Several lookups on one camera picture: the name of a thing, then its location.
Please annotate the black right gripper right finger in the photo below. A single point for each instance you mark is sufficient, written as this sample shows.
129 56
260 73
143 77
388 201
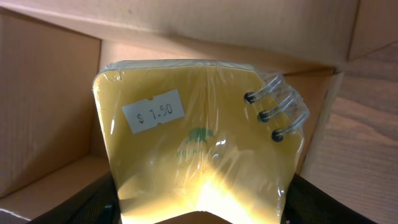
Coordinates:
307 204

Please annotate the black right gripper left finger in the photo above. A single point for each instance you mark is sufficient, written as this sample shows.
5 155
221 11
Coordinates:
96 203

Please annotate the cardboard box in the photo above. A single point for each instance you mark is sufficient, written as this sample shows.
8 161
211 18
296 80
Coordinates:
341 56

